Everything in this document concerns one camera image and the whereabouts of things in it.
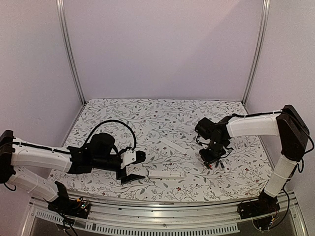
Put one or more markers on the aluminium corner post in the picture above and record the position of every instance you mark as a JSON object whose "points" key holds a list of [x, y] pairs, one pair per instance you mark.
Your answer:
{"points": [[258, 49], [68, 51]]}

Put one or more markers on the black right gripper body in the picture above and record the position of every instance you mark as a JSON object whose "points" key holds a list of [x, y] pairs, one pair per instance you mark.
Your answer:
{"points": [[216, 151]]}

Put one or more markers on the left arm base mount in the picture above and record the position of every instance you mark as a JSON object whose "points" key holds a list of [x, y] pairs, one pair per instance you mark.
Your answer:
{"points": [[65, 206]]}

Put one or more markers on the aluminium front frame rail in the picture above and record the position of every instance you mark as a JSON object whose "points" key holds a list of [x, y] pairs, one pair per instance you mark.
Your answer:
{"points": [[121, 217]]}

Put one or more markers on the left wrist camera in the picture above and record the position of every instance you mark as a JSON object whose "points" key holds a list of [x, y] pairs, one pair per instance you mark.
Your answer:
{"points": [[130, 156]]}

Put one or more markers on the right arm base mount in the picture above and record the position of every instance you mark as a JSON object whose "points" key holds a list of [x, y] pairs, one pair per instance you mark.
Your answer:
{"points": [[262, 206]]}

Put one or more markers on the white battery cover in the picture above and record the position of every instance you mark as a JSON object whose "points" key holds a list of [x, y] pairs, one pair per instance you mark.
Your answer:
{"points": [[174, 145]]}

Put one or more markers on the right aluminium corner post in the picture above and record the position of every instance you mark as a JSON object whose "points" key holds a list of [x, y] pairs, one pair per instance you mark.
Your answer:
{"points": [[258, 49]]}

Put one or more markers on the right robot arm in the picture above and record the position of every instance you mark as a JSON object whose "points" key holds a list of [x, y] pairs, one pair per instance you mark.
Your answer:
{"points": [[284, 125]]}

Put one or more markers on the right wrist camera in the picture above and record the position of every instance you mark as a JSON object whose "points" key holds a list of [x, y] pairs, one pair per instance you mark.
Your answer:
{"points": [[205, 128]]}

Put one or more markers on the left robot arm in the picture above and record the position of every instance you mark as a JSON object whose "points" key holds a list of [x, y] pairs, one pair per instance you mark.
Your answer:
{"points": [[100, 153]]}

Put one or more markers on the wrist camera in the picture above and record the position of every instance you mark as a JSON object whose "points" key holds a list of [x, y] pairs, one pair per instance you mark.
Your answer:
{"points": [[205, 128], [130, 156]]}

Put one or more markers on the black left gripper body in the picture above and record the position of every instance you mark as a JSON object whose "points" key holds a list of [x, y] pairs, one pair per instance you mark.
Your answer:
{"points": [[120, 176]]}

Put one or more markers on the left aluminium corner post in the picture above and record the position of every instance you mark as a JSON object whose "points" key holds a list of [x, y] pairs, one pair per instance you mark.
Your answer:
{"points": [[68, 51]]}

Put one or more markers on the floral patterned table mat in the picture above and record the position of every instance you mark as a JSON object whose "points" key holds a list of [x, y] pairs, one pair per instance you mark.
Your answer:
{"points": [[143, 123]]}

